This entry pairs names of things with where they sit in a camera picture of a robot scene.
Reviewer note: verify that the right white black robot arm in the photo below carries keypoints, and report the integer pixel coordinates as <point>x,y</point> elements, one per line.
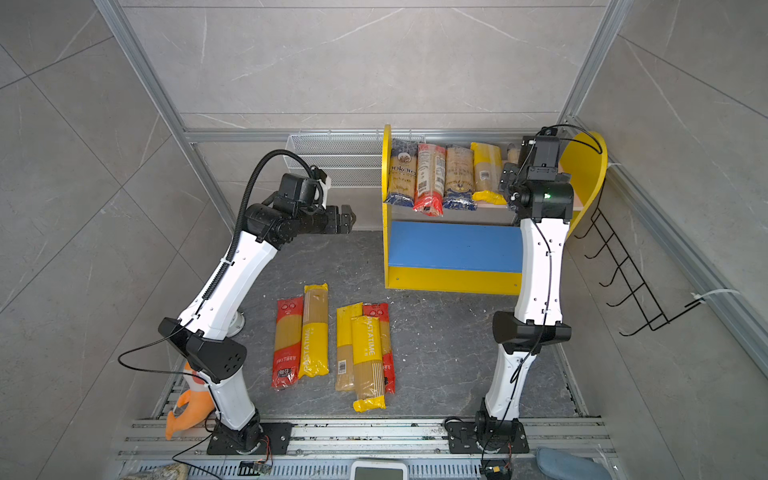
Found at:
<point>535,322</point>

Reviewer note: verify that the blue trim spaghetti bag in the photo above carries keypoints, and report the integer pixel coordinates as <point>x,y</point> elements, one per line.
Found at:
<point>513,153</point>

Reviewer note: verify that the white wire mesh basket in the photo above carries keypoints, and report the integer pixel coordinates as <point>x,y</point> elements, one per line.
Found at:
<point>351,159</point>

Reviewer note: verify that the blue Sankara spaghetti bag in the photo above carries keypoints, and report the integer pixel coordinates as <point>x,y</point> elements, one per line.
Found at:
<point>402,173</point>

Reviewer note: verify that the yellow Pastatime spaghetti bag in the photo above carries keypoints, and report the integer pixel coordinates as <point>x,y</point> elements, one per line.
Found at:
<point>368,373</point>

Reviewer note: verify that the yellow end spaghetti bag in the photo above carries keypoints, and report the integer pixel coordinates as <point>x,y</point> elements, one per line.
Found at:
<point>487,164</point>

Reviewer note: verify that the yellow label spaghetti bag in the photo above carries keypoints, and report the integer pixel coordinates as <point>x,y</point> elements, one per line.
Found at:
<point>314,341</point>

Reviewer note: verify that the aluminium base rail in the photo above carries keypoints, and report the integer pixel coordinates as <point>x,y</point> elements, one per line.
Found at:
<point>327,448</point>

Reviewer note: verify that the dark blue end spaghetti bag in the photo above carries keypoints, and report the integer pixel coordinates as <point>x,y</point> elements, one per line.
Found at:
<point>459,179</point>

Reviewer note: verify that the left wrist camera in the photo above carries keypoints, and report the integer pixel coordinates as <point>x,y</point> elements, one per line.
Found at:
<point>323,185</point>

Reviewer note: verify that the black wire hook rack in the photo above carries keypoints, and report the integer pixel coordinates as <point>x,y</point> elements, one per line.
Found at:
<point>626,272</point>

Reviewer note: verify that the plain yellow top spaghetti bag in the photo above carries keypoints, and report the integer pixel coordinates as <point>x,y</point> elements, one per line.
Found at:
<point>344,358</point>

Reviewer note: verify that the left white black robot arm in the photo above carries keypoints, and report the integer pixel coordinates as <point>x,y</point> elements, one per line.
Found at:
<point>203,333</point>

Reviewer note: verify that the orange plush toy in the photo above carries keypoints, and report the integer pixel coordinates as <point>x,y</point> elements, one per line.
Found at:
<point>192,407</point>

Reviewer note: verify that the white digital scale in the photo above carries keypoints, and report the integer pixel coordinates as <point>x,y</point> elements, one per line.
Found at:
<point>376,469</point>

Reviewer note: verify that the thin red spaghetti bag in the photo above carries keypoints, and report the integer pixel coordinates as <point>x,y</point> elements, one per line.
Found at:
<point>381,312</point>

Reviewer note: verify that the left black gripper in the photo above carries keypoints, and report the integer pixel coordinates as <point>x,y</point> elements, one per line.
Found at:
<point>331,223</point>

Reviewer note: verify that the blue grey cloth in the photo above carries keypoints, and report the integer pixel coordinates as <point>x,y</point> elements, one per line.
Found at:
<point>560,465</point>

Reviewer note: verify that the white analog alarm clock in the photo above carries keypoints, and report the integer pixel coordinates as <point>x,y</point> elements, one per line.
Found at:
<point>236,324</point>

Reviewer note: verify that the yellow pink blue wooden shelf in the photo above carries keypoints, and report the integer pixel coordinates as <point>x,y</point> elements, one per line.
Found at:
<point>479,251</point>

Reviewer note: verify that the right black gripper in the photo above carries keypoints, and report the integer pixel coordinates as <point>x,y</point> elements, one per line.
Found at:
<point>510,177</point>

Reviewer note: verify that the red label spaghetti bag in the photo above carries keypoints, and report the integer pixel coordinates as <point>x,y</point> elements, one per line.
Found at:
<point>430,183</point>

